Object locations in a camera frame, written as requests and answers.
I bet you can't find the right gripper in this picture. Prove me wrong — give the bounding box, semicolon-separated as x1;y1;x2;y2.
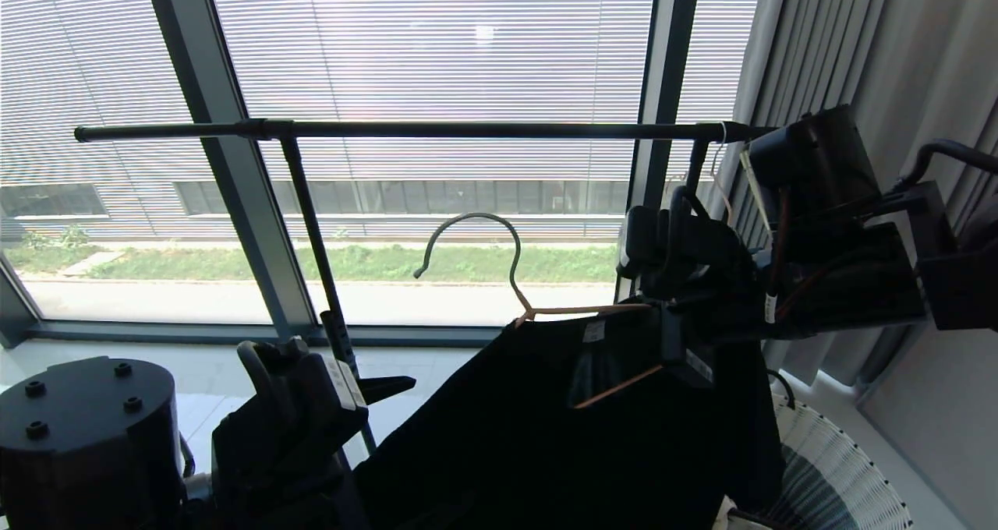
659;281;773;388

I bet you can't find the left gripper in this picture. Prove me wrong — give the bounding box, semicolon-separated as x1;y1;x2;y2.
211;375;417;530

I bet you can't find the pink clothes hanger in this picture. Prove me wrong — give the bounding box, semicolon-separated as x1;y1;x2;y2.
413;213;665;410
706;144;735;223

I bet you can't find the black garment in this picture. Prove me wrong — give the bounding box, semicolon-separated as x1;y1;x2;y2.
351;304;787;530

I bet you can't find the white laundry basket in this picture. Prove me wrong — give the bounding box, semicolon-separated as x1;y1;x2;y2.
713;370;913;530

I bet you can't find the black clothes rack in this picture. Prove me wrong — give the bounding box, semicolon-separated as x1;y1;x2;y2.
74;118;773;453

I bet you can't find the grey curtain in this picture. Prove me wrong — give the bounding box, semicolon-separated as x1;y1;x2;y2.
706;0;998;406

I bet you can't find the window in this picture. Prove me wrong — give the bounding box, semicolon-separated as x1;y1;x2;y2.
0;0;765;348

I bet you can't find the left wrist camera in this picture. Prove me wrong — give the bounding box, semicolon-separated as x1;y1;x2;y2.
234;339;369;468

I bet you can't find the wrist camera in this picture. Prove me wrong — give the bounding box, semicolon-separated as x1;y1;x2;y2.
234;339;369;468
618;185;749;301

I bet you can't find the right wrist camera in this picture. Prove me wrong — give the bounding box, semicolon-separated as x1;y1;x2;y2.
618;185;749;301

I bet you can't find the black cable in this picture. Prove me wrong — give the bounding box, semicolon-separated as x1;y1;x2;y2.
893;139;998;196

